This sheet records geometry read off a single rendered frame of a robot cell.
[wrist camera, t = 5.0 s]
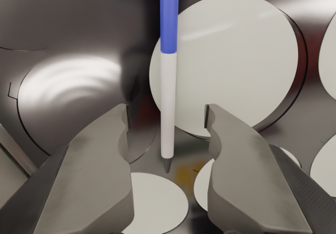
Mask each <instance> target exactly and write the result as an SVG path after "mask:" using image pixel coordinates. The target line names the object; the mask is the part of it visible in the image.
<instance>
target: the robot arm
mask: <svg viewBox="0 0 336 234"><path fill-rule="evenodd" d="M204 128H206V129H207V131H208V132H209V133H210V142H209V149H208V151H209V153H210V155H211V156H212V157H213V159H214V162H213V163H212V166H211V172H210V179H209V185H208V191H207V214H208V217H209V219H210V220H211V222H212V223H213V224H215V225H216V226H217V227H218V228H219V229H221V230H222V231H223V232H224V233H223V234H336V201H335V200H334V199H333V198H332V197H331V196H330V195H329V194H328V193H327V192H326V191H325V190H324V189H323V188H322V187H321V186H320V185H319V184H318V183H316V182H315V181H314V180H313V179H312V178H311V177H310V176H309V175H308V174H307V173H306V172H305V171H304V170H303V169H302V168H301V167H300V166H299V165H298V164H297V163H296V162H295V161H293V160H292V159H291V158H290V157H289V156H288V155H287V154H286V153H285V152H284V151H283V150H282V149H281V148H280V147H279V146H278V145H275V144H269V143H268V142H267V141H266V140H265V139H264V138H263V137H262V136H261V135H260V134H259V133H258V132H256V131H255V130H254V129H253V128H252V127H250V126H249V125H248V124H246V123H245V122H243V121H242V120H240V119H239V118H237V117H236V116H234V115H233V114H231V113H230V112H228V111H226V110H225V109H223V108H222V107H220V106H219V105H217V104H214V103H212V104H206V105H205V107H204ZM128 129H131V123H130V112H129V105H128V104H123V103H122V104H118V105H117V106H115V107H114V108H112V109H111V110H109V111H108V112H106V113H105V114H103V115H102V116H100V117H99V118H98V119H96V120H95V121H93V122H92V123H91V124H89V125H88V126H87V127H85V128H84V129H83V130H82V131H81V132H80V133H79V134H78V135H77V136H76V137H75V138H74V139H73V140H72V141H71V142H70V143H69V144H68V145H66V146H59V147H58V148H57V150H56V151H55V152H54V153H53V154H52V155H51V156H50V157H49V158H48V159H47V160H46V161H45V162H44V163H43V164H42V165H41V166H40V167H39V168H38V169H37V170H36V171H35V172H34V174H33V175H32V176H31V177H30V178H29V179H28V180H27V181H26V182H25V183H24V184H23V185H22V186H21V187H20V188H19V189H18V190H17V191H16V192H15V193H14V194H13V195H12V196H11V198H10V199H9V200H8V201H7V202H6V203H5V204H4V205H3V206H2V207H1V208H0V234H124V233H122V231H123V230H124V229H126V228H127V227H128V226H129V225H130V224H131V223H132V221H133V219H134V216H135V211H134V197H133V187H132V178H131V169H130V165H129V164H128V163H127V162H126V161H125V160H124V158H125V157H126V155H127V154H128V142H127V131H128Z"/></svg>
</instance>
